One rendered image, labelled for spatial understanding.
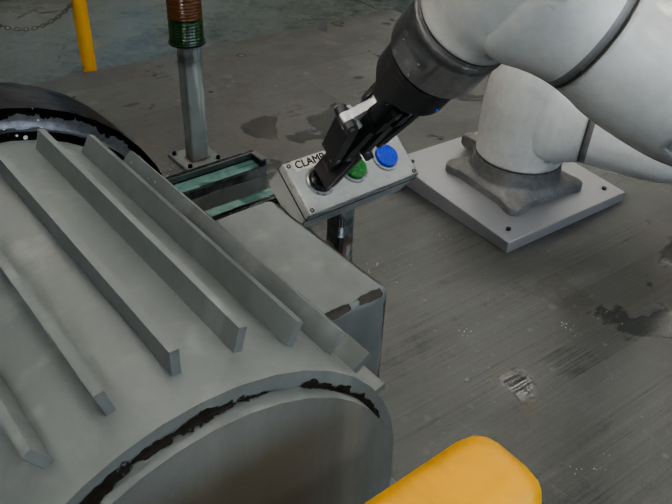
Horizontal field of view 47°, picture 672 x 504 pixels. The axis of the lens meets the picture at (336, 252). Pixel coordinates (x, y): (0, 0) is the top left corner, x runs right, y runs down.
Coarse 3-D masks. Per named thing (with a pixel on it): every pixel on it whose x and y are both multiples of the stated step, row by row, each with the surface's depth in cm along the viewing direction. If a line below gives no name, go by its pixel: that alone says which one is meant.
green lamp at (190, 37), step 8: (168, 24) 130; (176, 24) 128; (184, 24) 128; (192, 24) 128; (200, 24) 130; (176, 32) 129; (184, 32) 129; (192, 32) 129; (200, 32) 130; (176, 40) 130; (184, 40) 129; (192, 40) 130; (200, 40) 131
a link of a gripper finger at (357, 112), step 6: (372, 96) 70; (366, 102) 70; (372, 102) 70; (348, 108) 72; (354, 108) 70; (360, 108) 70; (366, 108) 70; (342, 114) 70; (348, 114) 70; (354, 114) 70; (360, 114) 71; (342, 120) 70; (348, 120) 70; (342, 126) 72; (360, 126) 72
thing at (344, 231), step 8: (336, 216) 95; (344, 216) 95; (352, 216) 96; (328, 224) 98; (336, 224) 96; (344, 224) 95; (352, 224) 97; (328, 232) 98; (336, 232) 97; (344, 232) 97; (352, 232) 98; (328, 240) 99; (336, 240) 97; (344, 240) 98; (352, 240) 99; (336, 248) 96; (344, 248) 98
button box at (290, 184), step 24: (288, 168) 87; (312, 168) 88; (384, 168) 93; (408, 168) 95; (288, 192) 88; (312, 192) 88; (336, 192) 89; (360, 192) 90; (384, 192) 95; (312, 216) 87
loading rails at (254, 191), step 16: (224, 160) 120; (240, 160) 121; (256, 160) 121; (176, 176) 115; (192, 176) 117; (208, 176) 118; (224, 176) 118; (240, 176) 119; (256, 176) 121; (192, 192) 114; (208, 192) 116; (224, 192) 118; (240, 192) 120; (256, 192) 123; (272, 192) 114; (208, 208) 118; (224, 208) 110; (240, 208) 109
